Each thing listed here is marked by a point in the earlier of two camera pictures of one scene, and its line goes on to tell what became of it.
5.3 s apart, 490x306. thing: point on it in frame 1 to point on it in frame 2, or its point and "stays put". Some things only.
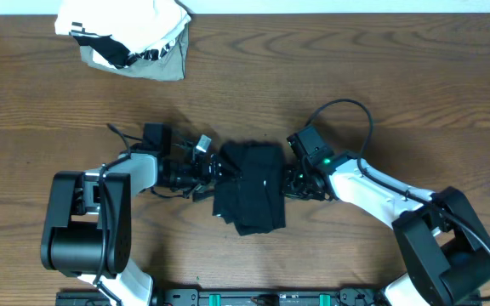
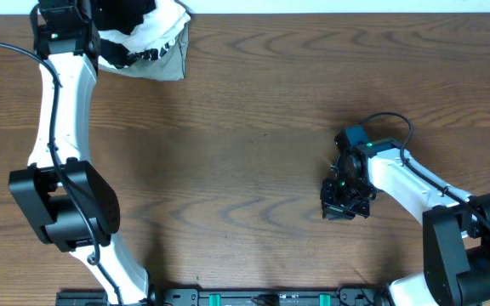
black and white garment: (114, 51) stays put
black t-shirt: (252, 193) to (120, 15)
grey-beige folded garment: (169, 66) stays put
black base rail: (241, 297) stays put
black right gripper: (287, 187) to (332, 207)
